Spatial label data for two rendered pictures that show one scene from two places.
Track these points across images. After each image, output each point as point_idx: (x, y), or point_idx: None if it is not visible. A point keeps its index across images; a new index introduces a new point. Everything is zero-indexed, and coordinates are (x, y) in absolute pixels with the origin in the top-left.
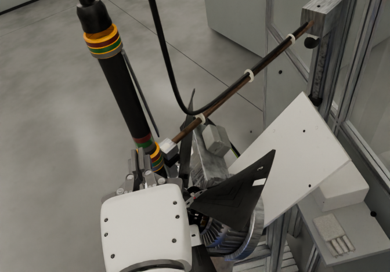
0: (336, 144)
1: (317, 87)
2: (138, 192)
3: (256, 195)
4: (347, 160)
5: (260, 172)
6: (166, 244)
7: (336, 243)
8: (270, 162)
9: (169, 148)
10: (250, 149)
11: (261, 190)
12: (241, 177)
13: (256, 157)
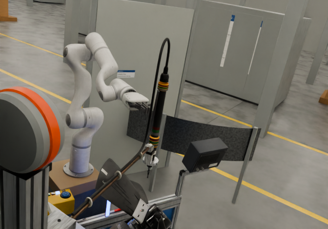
0: (52, 210)
1: None
2: (139, 99)
3: (105, 165)
4: (48, 201)
5: (103, 178)
6: (128, 93)
7: None
8: (98, 179)
9: (148, 144)
10: None
11: (103, 165)
12: (113, 190)
13: None
